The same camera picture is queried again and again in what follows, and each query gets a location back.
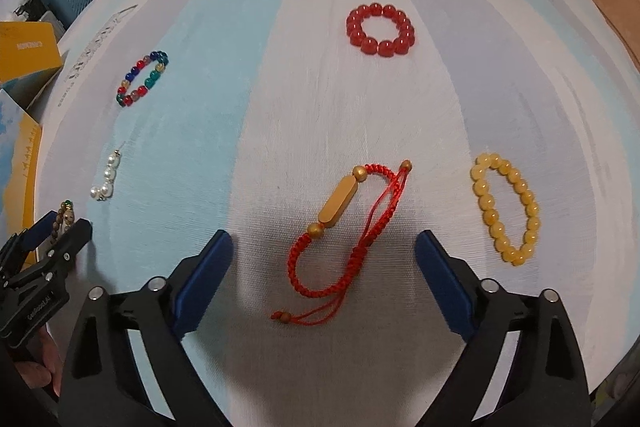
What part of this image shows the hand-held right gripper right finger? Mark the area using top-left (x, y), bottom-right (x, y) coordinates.
top-left (414, 230), bottom-right (593, 427)

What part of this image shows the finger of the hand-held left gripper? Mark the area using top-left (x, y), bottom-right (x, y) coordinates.
top-left (45, 222), bottom-right (94, 265)
top-left (0, 212), bottom-right (57, 265)

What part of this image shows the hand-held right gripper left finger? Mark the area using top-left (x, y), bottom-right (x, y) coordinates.
top-left (57, 229), bottom-right (236, 427)

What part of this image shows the brown green bead bracelet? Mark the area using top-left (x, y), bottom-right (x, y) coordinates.
top-left (56, 202), bottom-right (77, 239)

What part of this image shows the yellow bead bracelet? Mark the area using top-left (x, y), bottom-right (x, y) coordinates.
top-left (470, 153), bottom-right (541, 265)

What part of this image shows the red braided cord gold bracelet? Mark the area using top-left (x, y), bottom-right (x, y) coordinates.
top-left (271, 160), bottom-right (414, 324)

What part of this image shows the multicolour glass bead bracelet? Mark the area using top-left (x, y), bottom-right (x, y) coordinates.
top-left (117, 50), bottom-right (169, 108)

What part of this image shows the printed white cardboard box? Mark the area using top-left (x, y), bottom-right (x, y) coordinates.
top-left (0, 22), bottom-right (69, 233)

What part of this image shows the red bead bracelet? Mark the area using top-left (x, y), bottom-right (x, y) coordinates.
top-left (345, 3), bottom-right (417, 58)

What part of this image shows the person's left hand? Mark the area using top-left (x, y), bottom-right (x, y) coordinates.
top-left (12, 332), bottom-right (63, 400)

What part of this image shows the white pearl bracelet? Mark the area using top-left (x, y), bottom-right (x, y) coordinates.
top-left (90, 149), bottom-right (122, 202)

